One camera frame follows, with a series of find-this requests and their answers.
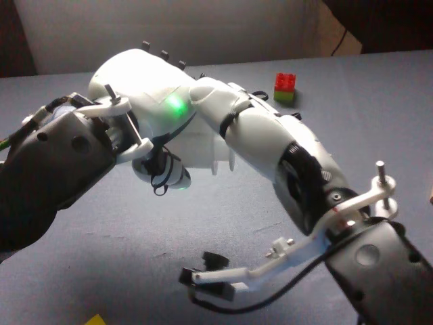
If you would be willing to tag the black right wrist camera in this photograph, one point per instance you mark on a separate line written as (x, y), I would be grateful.
(213, 260)

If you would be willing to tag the large translucent plastic syringe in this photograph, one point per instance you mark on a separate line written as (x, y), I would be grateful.
(199, 149)

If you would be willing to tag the red and green building block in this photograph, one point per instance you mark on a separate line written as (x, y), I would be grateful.
(285, 88)

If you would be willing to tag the white backdrop board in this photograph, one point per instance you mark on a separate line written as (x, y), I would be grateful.
(203, 27)

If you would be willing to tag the yellow block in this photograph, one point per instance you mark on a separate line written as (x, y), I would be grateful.
(96, 321)

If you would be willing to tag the beige cardboard sheet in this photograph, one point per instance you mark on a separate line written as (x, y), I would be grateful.
(335, 30)

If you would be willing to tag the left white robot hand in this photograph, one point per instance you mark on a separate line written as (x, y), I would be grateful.
(142, 81)

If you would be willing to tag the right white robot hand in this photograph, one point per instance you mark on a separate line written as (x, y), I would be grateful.
(264, 135)

